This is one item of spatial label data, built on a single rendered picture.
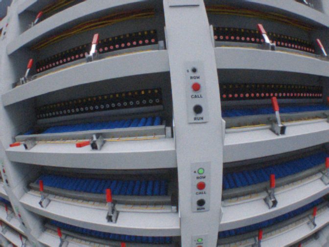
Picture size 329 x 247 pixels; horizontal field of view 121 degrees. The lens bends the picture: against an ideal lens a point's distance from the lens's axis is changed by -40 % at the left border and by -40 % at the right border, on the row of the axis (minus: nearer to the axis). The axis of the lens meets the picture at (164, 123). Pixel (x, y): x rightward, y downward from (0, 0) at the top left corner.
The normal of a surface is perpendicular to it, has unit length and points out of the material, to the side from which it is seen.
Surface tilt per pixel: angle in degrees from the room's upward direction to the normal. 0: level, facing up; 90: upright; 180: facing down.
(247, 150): 108
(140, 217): 18
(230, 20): 90
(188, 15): 90
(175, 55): 90
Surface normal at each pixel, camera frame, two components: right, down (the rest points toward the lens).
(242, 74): -0.07, 0.07
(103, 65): -0.04, 0.37
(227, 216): -0.10, -0.93
